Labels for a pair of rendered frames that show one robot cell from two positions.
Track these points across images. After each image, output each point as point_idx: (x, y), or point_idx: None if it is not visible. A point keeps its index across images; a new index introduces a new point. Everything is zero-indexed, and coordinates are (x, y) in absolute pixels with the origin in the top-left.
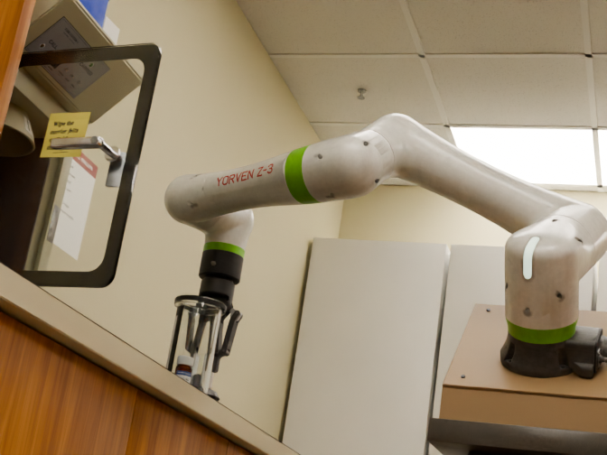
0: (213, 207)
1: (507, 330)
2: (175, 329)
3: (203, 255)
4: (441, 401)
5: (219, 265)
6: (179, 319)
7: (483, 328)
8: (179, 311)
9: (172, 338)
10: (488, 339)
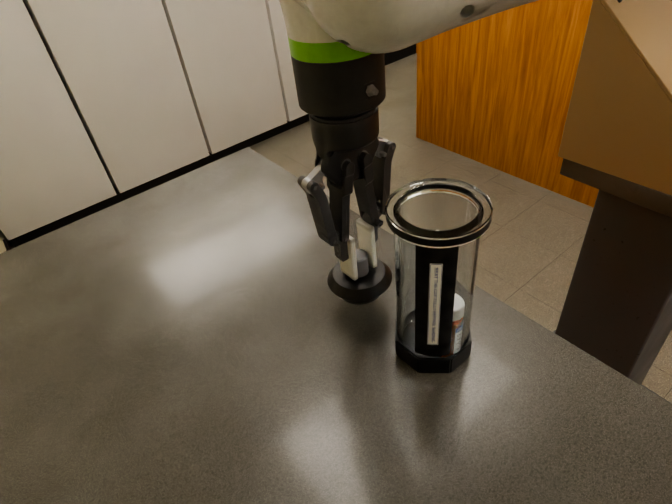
0: (522, 4)
1: (663, 35)
2: (443, 284)
3: (333, 74)
4: None
5: (379, 88)
6: (450, 268)
7: (648, 40)
8: (446, 258)
9: (433, 295)
10: (671, 62)
